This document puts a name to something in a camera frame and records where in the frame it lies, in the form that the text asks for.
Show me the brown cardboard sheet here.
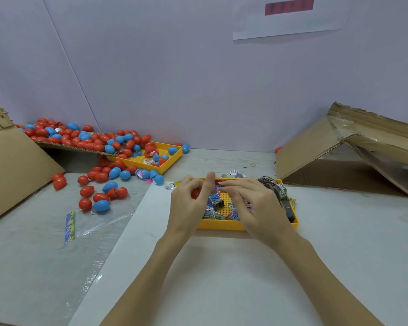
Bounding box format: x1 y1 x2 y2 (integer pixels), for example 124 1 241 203
35 138 106 155

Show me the person's left forearm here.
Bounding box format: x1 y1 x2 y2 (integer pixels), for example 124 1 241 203
101 234 191 326

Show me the person's left hand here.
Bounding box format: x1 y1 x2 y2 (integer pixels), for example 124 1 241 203
165 172 217 245

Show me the pile of plastic eggs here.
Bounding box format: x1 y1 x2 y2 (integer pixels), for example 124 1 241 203
14 118 191 215

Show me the yellow tray under eggs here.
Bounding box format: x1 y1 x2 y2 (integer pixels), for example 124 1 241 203
109 141 184 176

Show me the yellow plastic tray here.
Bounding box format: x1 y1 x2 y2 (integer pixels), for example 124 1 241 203
194 177 300 231

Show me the person's right hand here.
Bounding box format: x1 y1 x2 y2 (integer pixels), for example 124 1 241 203
216 177 299 250

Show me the white paper sign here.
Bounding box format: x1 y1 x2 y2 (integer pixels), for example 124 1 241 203
233 0 355 41

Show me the person's right forearm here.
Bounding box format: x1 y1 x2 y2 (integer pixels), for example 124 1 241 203
279 234 385 326

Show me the clear bag with coloured label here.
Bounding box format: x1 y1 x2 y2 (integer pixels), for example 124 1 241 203
64 200 140 245

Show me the tall brown cardboard box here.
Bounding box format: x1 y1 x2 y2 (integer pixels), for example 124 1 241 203
0 95 65 227

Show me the torn flattened cardboard box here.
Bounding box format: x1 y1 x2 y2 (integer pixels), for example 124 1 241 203
275 101 408 199

